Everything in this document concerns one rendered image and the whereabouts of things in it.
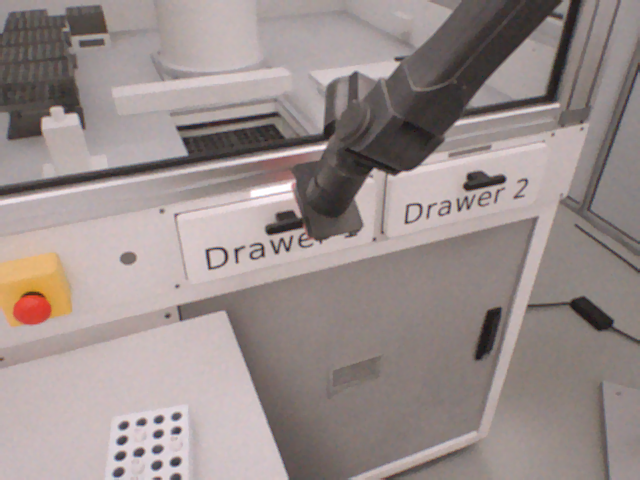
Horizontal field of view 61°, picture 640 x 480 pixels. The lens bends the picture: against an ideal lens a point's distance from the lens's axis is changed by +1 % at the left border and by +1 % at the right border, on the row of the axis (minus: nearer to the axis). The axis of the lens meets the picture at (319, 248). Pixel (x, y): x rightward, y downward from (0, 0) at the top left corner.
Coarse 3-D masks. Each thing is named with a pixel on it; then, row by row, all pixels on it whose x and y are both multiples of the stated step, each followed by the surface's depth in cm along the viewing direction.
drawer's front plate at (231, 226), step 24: (288, 192) 76; (360, 192) 78; (192, 216) 71; (216, 216) 71; (240, 216) 73; (264, 216) 74; (192, 240) 72; (216, 240) 73; (240, 240) 75; (264, 240) 77; (288, 240) 78; (312, 240) 80; (336, 240) 82; (360, 240) 84; (192, 264) 74; (216, 264) 76; (240, 264) 77; (264, 264) 79
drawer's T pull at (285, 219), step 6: (288, 210) 75; (276, 216) 74; (282, 216) 74; (288, 216) 74; (294, 216) 74; (282, 222) 72; (288, 222) 72; (294, 222) 72; (300, 222) 73; (264, 228) 72; (270, 228) 71; (276, 228) 72; (282, 228) 72; (288, 228) 72; (294, 228) 73; (300, 228) 73; (270, 234) 72
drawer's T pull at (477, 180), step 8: (472, 176) 83; (480, 176) 83; (488, 176) 83; (496, 176) 83; (504, 176) 83; (464, 184) 81; (472, 184) 81; (480, 184) 81; (488, 184) 82; (496, 184) 83
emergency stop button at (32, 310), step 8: (32, 296) 63; (16, 304) 62; (24, 304) 62; (32, 304) 62; (40, 304) 63; (48, 304) 64; (16, 312) 62; (24, 312) 62; (32, 312) 63; (40, 312) 63; (48, 312) 64; (16, 320) 63; (24, 320) 63; (32, 320) 63; (40, 320) 64
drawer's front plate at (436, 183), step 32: (448, 160) 83; (480, 160) 84; (512, 160) 86; (544, 160) 89; (416, 192) 82; (448, 192) 85; (480, 192) 88; (512, 192) 90; (384, 224) 85; (416, 224) 86
